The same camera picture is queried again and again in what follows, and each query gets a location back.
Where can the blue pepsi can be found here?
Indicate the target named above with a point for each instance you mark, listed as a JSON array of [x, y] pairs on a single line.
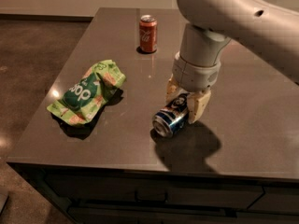
[[171, 118]]

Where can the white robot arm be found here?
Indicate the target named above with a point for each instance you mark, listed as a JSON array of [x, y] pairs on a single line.
[[270, 32]]

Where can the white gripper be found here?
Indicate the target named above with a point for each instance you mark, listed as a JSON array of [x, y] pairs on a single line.
[[193, 75]]

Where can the red coca-cola can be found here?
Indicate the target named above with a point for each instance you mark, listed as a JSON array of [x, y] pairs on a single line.
[[148, 33]]

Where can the black drawer handle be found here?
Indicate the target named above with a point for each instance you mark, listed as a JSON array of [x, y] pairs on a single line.
[[151, 196]]

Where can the green chip bag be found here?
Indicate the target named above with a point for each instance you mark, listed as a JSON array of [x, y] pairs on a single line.
[[79, 105]]

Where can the dark cabinet drawer front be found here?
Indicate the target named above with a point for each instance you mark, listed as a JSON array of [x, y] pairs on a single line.
[[108, 188]]

